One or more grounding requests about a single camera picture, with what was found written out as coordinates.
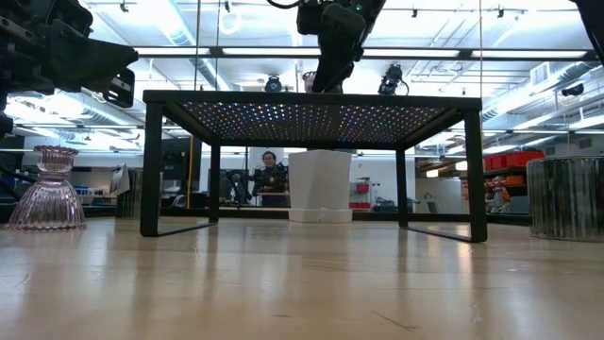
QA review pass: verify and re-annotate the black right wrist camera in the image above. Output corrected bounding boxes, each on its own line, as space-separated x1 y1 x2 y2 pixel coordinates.
295 0 327 37

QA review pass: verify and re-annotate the white hexagonal plant pot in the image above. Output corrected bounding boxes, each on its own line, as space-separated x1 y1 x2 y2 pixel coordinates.
287 149 354 224

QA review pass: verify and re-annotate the red plastic storage bin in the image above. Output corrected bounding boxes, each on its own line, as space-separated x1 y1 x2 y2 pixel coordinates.
484 154 507 172
504 150 547 170

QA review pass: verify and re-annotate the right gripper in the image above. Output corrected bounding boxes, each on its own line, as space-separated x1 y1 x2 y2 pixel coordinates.
311 1 368 94

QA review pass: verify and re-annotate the person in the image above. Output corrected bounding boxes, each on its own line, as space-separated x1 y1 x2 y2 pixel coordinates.
252 150 290 208

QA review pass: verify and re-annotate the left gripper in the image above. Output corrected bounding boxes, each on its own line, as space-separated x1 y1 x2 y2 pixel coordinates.
0 21 140 95

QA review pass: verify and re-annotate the black perforated metal riser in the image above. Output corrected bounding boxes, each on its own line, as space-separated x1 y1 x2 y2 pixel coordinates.
140 89 488 244

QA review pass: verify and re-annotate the metal shelf rack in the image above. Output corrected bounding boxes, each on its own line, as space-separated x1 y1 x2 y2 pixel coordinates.
464 150 529 214

